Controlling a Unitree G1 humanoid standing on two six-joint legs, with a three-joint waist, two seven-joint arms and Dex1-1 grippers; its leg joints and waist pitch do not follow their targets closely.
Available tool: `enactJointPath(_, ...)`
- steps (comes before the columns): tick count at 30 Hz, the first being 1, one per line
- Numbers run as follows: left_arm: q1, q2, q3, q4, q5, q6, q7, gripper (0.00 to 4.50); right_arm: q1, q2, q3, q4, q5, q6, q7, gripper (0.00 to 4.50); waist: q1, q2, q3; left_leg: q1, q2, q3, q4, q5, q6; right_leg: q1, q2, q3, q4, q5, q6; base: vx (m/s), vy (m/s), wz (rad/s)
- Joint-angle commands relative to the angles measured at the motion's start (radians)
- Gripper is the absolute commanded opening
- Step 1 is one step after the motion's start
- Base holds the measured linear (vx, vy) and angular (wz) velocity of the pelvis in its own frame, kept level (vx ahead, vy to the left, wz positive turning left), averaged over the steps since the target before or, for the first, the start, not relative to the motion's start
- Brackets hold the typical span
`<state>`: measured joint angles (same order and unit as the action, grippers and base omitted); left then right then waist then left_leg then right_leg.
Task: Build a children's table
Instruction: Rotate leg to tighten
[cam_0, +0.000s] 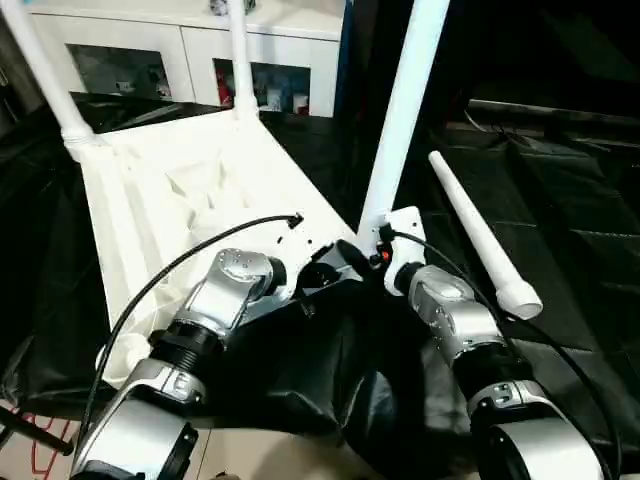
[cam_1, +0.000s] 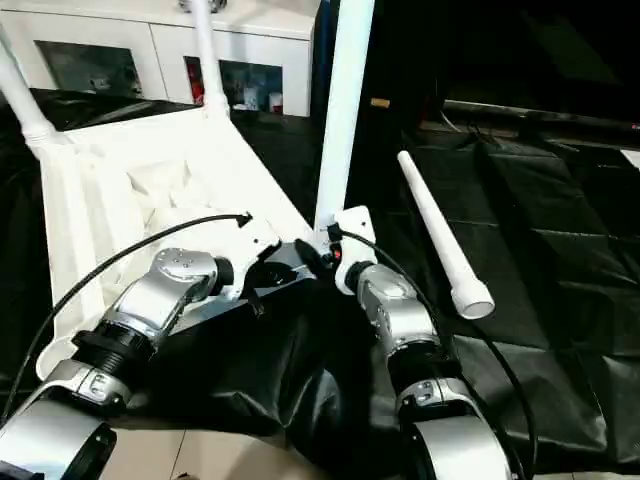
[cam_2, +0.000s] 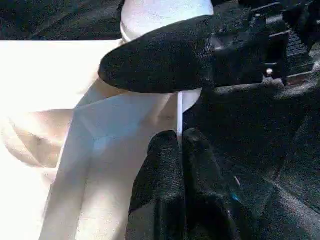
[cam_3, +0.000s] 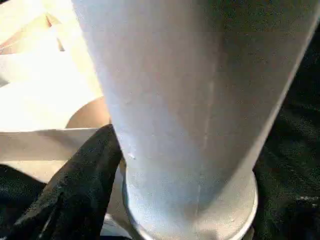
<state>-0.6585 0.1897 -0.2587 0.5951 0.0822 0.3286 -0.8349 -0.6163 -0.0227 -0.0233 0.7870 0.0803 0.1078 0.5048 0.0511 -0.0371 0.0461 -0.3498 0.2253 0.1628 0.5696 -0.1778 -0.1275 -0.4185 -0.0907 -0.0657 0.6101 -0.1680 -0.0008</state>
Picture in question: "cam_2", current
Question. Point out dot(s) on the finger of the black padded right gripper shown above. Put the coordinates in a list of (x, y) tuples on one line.
[(162, 62)]

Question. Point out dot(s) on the black shiny mat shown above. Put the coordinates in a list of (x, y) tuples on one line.
[(262, 150)]

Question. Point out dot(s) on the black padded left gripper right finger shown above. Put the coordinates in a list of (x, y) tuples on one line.
[(210, 200)]

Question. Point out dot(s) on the white plastic table leg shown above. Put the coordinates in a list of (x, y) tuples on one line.
[(162, 12)]

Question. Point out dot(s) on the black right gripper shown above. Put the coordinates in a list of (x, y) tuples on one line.
[(250, 50)]

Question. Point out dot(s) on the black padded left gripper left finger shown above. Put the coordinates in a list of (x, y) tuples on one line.
[(160, 187)]

